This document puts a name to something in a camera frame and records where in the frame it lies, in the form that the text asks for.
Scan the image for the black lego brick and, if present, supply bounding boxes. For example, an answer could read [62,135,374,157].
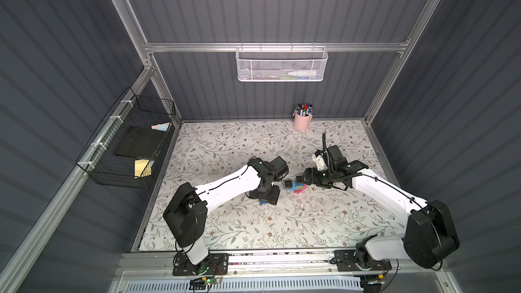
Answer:
[284,180,293,190]

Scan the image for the pink lego brick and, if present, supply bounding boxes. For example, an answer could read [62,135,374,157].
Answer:
[294,184,307,194]

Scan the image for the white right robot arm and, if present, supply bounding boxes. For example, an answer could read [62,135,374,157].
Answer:
[297,168,460,270]

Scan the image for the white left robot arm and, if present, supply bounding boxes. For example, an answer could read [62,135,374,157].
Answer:
[163,157,289,266]

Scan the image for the pink metal pen bucket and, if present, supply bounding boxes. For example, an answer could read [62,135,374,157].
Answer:
[294,114,313,132]

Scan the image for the markers in bucket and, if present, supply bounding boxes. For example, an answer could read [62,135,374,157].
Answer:
[293,104,313,117]

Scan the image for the white bottle in basket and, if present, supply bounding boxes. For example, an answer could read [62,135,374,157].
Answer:
[288,70,317,78]

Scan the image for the pastel sticky notes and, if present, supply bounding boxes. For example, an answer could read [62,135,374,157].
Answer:
[151,123,170,132]

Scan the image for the yellow sticky note pad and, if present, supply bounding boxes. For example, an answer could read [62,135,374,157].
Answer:
[134,160,154,178]

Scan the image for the black notebook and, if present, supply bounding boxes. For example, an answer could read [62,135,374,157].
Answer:
[114,126,165,160]

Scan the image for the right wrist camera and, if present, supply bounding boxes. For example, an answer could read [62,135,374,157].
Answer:
[312,132,348,172]

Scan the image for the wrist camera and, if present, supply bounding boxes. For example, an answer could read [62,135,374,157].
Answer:
[312,132,348,172]
[269,156,289,181]

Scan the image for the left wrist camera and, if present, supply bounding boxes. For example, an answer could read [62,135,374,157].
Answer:
[269,156,289,181]

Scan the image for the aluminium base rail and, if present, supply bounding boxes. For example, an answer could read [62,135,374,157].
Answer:
[117,246,444,278]

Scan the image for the white wire wall basket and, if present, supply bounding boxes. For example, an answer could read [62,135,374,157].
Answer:
[236,45,328,82]

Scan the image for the black wire side basket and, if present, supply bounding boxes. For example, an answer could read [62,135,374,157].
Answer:
[76,89,176,189]

